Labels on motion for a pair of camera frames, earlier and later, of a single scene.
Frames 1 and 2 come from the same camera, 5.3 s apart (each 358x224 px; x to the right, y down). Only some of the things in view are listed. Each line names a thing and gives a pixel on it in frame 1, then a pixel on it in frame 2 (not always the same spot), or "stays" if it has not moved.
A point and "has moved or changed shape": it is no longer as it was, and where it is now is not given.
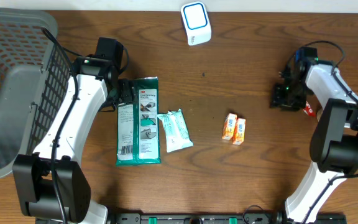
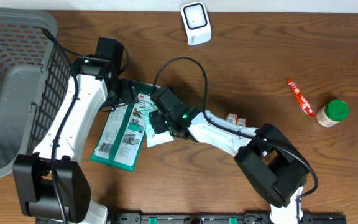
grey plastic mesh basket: x=24 y=74 stays
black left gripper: x=130 y=92 stays
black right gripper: x=276 y=100 to x=155 y=119
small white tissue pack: x=176 y=132 has moved or changed shape
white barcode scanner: x=196 y=22 stays
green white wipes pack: x=138 y=129 has moved or changed shape
